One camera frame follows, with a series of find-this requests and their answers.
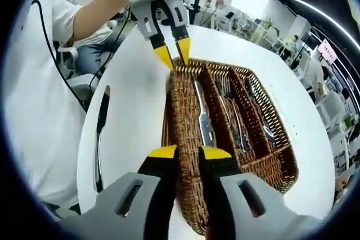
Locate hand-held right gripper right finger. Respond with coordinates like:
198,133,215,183
197,144,323,240

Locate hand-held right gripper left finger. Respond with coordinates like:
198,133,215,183
60,143,181,240

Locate brown wicker storage tray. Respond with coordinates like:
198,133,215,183
160,57,299,237

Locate stainless steel knife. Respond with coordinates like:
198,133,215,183
94,84,111,193
192,78,216,148

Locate white armrest swivel chair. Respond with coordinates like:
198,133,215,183
56,20,101,93

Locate operator in white shirt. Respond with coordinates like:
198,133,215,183
2,0,88,207

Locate ceiling strip lights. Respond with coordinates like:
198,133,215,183
269,0,358,44

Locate group of white office chairs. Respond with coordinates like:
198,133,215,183
222,12,358,173

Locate pink hanging sign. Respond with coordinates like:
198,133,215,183
320,39,338,62

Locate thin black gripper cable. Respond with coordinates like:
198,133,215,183
89,9,133,86

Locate black device cable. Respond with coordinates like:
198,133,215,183
30,0,88,111

